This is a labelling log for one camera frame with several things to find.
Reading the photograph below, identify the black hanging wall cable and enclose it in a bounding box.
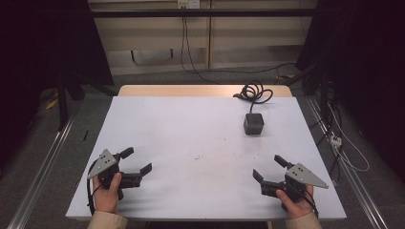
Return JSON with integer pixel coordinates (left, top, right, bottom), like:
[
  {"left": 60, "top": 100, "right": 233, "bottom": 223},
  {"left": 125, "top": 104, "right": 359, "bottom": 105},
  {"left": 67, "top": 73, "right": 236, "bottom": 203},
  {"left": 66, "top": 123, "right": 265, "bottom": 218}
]
[{"left": 180, "top": 15, "right": 298, "bottom": 86}]

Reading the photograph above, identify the dark curtain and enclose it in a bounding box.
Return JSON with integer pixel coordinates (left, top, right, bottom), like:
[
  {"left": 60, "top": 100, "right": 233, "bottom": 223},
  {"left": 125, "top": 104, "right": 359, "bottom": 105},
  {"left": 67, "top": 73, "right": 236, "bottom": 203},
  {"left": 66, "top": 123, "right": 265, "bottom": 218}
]
[
  {"left": 0, "top": 0, "right": 115, "bottom": 173},
  {"left": 295, "top": 0, "right": 405, "bottom": 184}
]

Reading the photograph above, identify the white wall socket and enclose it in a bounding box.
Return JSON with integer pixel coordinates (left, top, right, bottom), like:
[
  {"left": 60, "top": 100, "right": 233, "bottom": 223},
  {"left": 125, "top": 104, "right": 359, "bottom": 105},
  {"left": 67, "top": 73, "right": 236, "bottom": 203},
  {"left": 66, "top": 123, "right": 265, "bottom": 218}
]
[{"left": 177, "top": 0, "right": 202, "bottom": 10}]

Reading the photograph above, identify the right hand-held gripper black cable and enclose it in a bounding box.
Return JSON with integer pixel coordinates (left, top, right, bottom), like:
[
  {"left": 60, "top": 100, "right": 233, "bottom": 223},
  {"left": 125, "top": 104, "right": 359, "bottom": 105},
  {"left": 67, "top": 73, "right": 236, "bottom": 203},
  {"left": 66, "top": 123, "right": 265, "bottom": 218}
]
[{"left": 293, "top": 183, "right": 320, "bottom": 219}]

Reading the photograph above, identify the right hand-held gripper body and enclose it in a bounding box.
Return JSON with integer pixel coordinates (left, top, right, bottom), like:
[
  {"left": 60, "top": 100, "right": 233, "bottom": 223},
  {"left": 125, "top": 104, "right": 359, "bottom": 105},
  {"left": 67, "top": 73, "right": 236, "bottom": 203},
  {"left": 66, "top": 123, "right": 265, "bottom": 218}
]
[{"left": 260, "top": 162, "right": 330, "bottom": 212}]

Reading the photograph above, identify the person's right hand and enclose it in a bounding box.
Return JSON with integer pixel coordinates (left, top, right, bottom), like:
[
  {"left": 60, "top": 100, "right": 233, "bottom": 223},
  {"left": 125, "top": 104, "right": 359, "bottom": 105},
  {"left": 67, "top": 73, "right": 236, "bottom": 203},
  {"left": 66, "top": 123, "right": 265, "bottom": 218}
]
[{"left": 275, "top": 185, "right": 316, "bottom": 220}]

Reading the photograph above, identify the hand-held gripper black cable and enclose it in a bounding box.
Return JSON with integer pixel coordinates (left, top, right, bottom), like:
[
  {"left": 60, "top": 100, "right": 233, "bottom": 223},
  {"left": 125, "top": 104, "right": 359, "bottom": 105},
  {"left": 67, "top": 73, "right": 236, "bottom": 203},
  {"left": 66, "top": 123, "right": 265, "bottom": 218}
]
[
  {"left": 86, "top": 157, "right": 103, "bottom": 217},
  {"left": 293, "top": 183, "right": 320, "bottom": 219}
]

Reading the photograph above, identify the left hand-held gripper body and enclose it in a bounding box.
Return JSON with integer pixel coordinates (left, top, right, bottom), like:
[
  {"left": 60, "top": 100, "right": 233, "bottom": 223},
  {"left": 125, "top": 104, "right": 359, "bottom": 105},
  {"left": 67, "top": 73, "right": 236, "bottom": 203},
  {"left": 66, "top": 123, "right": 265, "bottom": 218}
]
[{"left": 87, "top": 148, "right": 142, "bottom": 201}]

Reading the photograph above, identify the white power plug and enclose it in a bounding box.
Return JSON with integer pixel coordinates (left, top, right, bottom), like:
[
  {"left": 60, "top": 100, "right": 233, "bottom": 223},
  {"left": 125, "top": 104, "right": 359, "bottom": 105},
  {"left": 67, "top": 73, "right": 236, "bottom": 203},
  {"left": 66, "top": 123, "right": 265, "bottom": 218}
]
[{"left": 330, "top": 134, "right": 344, "bottom": 150}]

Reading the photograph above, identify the black metal stand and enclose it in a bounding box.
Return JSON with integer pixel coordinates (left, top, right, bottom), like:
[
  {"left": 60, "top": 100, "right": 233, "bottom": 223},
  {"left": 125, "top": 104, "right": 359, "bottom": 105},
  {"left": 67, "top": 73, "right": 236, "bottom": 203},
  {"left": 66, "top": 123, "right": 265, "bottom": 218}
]
[{"left": 55, "top": 68, "right": 117, "bottom": 132}]

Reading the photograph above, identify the black horizontal metal bar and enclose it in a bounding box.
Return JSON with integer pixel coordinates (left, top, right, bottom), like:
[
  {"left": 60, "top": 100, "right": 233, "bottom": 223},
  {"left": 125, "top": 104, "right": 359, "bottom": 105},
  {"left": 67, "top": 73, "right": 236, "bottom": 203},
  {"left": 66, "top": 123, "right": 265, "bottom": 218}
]
[{"left": 90, "top": 8, "right": 320, "bottom": 19}]

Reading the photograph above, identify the white floor cable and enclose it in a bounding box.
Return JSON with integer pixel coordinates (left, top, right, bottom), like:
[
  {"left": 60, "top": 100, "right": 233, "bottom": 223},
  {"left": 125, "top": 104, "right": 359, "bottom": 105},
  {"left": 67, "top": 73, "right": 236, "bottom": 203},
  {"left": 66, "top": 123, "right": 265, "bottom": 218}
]
[{"left": 327, "top": 102, "right": 371, "bottom": 174}]

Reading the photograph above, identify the coiled black adapter cable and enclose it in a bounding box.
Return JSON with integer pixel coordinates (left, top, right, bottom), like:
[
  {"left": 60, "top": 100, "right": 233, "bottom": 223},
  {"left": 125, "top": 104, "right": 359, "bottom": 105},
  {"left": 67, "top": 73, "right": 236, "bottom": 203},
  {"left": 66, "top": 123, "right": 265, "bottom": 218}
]
[{"left": 232, "top": 79, "right": 274, "bottom": 115}]

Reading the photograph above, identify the left hand-held gripper black cable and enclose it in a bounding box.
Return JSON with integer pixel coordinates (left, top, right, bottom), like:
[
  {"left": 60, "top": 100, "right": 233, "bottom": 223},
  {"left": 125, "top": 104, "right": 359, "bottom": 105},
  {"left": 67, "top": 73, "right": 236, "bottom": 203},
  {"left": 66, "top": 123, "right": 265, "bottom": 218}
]
[{"left": 86, "top": 157, "right": 103, "bottom": 217}]

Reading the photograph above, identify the white table sheet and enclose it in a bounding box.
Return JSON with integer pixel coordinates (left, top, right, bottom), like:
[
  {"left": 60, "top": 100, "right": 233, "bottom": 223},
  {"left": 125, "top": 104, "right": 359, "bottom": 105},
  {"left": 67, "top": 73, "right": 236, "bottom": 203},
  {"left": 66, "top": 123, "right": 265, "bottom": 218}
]
[{"left": 65, "top": 95, "right": 348, "bottom": 221}]

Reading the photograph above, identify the black cube power adapter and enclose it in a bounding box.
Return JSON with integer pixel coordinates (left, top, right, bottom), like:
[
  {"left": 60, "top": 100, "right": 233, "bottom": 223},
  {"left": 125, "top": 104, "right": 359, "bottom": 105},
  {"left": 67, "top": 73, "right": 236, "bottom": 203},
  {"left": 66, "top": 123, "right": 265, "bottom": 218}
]
[{"left": 243, "top": 112, "right": 266, "bottom": 136}]

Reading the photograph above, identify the aluminium floor rail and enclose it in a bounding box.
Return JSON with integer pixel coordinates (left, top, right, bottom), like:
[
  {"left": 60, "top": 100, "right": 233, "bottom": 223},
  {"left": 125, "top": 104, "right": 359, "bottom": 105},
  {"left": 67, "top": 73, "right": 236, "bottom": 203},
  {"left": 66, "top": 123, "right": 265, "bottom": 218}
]
[
  {"left": 7, "top": 116, "right": 78, "bottom": 229},
  {"left": 306, "top": 95, "right": 389, "bottom": 229}
]

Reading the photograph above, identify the person's left hand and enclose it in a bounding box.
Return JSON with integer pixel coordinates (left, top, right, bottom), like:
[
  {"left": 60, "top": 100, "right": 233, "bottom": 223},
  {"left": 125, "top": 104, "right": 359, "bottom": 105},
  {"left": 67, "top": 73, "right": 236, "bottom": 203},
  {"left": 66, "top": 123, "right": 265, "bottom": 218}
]
[{"left": 92, "top": 172, "right": 123, "bottom": 215}]

